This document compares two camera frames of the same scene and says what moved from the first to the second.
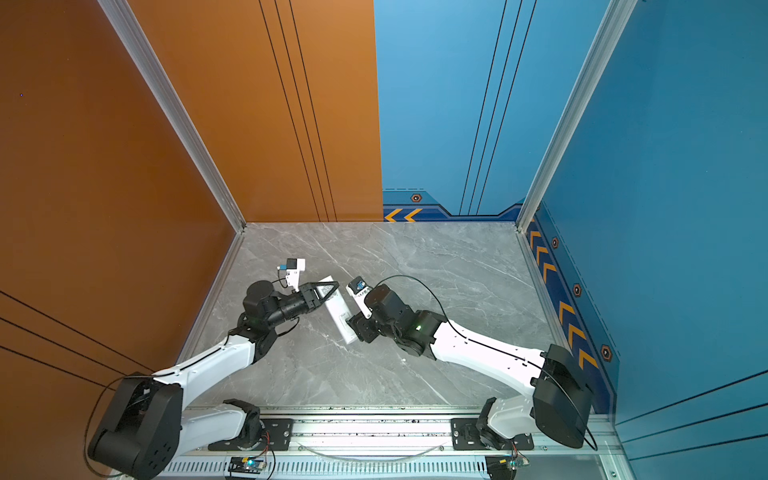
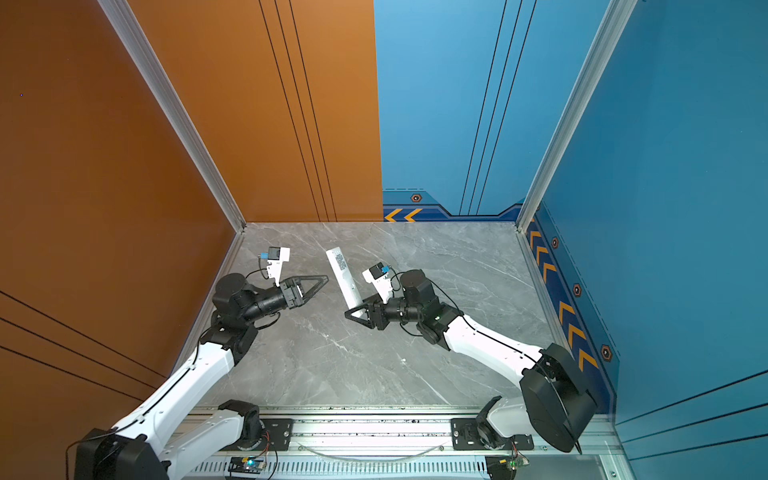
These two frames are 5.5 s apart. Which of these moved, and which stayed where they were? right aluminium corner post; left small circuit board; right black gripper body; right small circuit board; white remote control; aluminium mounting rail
Moved: right black gripper body; white remote control
Stayed: left small circuit board; right aluminium corner post; right small circuit board; aluminium mounting rail
